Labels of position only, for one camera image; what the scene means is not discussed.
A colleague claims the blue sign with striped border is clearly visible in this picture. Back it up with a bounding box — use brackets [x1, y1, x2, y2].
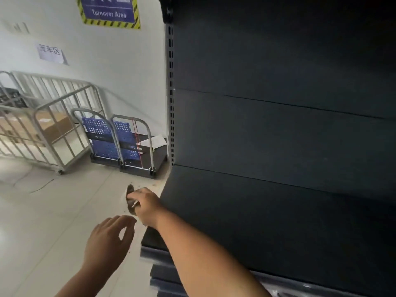
[75, 0, 141, 30]

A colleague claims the red cord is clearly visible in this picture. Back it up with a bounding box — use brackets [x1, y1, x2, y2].
[131, 117, 144, 169]

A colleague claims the thin dark floor cable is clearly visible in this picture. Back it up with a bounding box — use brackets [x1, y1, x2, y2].
[29, 179, 55, 194]

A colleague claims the white paper sheet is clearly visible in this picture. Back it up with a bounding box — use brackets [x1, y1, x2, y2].
[137, 135, 168, 152]

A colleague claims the grey perforated shelf upright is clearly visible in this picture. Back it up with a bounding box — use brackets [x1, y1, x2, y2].
[165, 23, 176, 167]

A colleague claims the person's left forearm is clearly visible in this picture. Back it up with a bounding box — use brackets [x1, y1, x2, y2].
[54, 265, 116, 297]

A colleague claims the dark metal shelving unit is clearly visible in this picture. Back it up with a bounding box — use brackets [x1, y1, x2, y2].
[140, 0, 396, 297]

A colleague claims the person's right forearm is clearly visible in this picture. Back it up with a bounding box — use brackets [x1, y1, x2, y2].
[154, 207, 273, 297]

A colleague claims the person's right hand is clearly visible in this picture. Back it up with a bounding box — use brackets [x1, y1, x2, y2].
[127, 187, 168, 230]

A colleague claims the brown cardboard box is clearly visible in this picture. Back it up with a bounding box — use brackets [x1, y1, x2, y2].
[0, 111, 74, 146]

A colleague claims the black crate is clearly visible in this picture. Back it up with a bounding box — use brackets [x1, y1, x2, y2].
[0, 87, 29, 109]

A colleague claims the person's left hand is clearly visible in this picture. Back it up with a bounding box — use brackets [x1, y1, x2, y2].
[82, 215, 137, 276]

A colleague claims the platform cart with grey handle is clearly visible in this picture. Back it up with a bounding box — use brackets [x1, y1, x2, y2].
[111, 114, 168, 178]
[71, 108, 124, 168]

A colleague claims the blue plastic pallet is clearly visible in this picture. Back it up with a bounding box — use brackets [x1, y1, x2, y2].
[82, 117, 135, 143]
[91, 140, 141, 161]

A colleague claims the white paper wall note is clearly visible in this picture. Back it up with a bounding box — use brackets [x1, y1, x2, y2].
[36, 43, 69, 66]

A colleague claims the small dark object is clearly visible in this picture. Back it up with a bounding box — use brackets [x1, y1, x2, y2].
[126, 184, 138, 217]

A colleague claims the grey metal cage trolley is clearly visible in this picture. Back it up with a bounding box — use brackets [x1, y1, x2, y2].
[0, 70, 108, 175]

